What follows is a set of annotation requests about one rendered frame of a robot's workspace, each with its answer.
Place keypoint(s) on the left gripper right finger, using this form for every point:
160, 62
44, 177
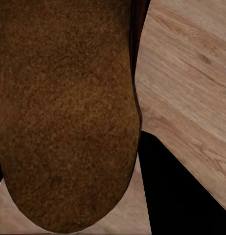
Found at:
177, 203

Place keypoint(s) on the sandal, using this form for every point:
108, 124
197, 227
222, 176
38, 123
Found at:
70, 120

